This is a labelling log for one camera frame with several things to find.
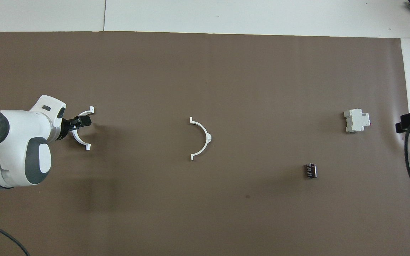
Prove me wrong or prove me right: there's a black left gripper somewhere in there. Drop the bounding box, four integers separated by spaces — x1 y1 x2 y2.
56 116 92 140

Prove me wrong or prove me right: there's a white half ring pipe clamp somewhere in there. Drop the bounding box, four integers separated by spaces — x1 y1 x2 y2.
69 106 95 150
190 117 213 161

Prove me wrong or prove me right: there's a white circuit breaker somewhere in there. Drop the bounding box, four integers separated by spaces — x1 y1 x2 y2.
344 108 371 133

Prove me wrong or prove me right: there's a brown paper table mat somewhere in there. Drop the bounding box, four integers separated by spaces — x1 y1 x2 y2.
0 31 410 256

